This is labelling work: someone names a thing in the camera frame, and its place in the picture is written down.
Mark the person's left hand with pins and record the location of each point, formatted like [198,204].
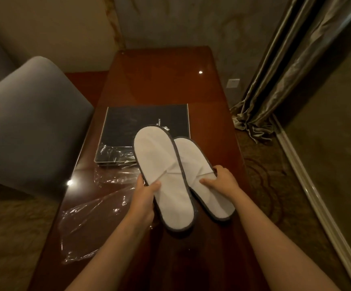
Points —
[142,203]

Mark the person's right forearm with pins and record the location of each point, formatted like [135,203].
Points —
[277,242]

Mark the white slipper with grey trim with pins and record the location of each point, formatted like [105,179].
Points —
[163,172]
[199,172]

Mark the person's left thumb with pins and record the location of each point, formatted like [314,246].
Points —
[153,187]

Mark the person's right hand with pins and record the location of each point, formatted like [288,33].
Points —
[224,183]

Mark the white wall socket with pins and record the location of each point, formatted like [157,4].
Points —
[233,83]

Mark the person's left forearm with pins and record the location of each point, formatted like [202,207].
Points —
[108,254]

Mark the person's right thumb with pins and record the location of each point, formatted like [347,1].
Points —
[208,181]

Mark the clear plastic bag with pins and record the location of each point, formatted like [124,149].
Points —
[99,206]

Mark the black flat box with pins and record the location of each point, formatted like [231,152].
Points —
[136,127]

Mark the wooden desk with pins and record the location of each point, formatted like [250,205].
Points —
[163,87]

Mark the grey upholstered chair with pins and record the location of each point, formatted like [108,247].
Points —
[27,124]

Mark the olive satin curtain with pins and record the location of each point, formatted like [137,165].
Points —
[287,63]

